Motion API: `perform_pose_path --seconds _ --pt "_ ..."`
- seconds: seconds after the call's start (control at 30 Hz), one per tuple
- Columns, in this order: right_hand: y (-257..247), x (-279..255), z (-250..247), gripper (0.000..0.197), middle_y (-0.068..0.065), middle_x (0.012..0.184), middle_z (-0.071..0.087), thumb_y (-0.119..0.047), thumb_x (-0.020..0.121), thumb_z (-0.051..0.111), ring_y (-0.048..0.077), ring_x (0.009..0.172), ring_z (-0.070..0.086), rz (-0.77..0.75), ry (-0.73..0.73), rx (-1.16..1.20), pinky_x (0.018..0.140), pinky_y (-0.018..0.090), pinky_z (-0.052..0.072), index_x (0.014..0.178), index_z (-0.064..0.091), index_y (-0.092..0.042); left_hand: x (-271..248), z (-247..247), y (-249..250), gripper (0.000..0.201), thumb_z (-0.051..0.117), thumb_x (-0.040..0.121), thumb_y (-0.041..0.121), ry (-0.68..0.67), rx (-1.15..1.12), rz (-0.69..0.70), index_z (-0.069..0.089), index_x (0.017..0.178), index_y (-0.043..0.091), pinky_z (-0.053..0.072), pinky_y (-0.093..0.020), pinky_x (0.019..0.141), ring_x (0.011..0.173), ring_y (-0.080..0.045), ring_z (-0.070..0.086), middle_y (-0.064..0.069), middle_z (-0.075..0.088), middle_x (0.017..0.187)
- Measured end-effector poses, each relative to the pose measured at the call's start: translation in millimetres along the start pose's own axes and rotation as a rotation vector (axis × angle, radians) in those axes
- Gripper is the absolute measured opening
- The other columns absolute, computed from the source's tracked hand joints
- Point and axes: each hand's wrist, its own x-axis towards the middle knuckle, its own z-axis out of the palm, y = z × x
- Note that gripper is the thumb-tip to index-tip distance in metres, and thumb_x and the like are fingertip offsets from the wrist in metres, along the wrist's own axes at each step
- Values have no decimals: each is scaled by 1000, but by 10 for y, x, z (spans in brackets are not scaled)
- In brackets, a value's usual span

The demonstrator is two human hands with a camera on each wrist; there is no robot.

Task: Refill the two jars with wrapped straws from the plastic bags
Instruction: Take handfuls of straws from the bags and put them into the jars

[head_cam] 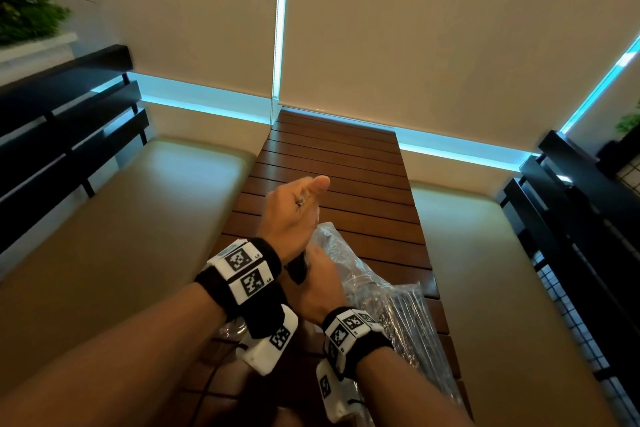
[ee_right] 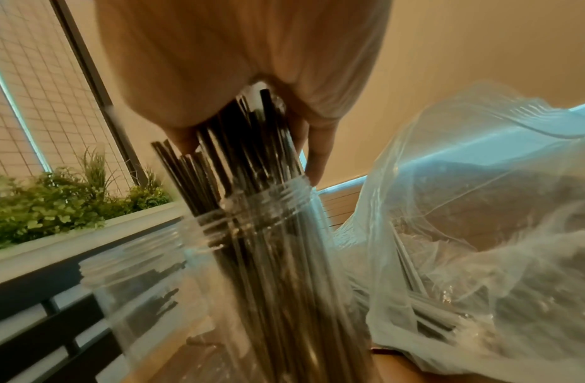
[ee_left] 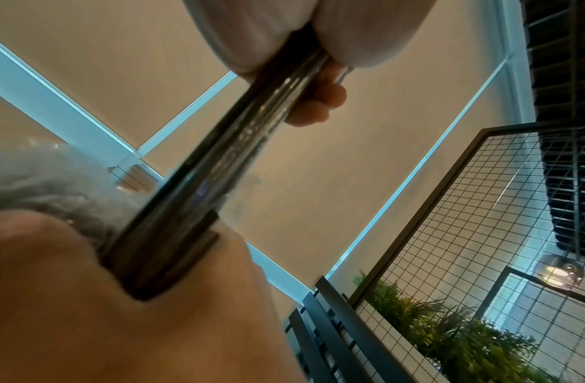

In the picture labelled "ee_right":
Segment person's right hand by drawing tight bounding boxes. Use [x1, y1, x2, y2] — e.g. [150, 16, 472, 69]
[93, 0, 393, 187]

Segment clear plastic zip bag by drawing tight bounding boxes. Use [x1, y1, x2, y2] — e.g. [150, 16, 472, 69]
[334, 80, 585, 383]

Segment beige roller blind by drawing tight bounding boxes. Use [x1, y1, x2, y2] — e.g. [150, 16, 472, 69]
[315, 0, 585, 190]

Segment green plant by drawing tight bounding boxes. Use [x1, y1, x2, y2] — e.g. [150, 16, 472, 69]
[0, 147, 175, 252]

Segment white planter ledge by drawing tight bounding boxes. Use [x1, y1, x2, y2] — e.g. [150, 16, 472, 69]
[0, 203, 189, 287]

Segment black slatted bench backrest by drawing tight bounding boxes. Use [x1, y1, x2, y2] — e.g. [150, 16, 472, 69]
[0, 213, 189, 383]

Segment black framed wire grid panel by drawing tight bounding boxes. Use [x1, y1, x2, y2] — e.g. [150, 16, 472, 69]
[0, 0, 149, 186]

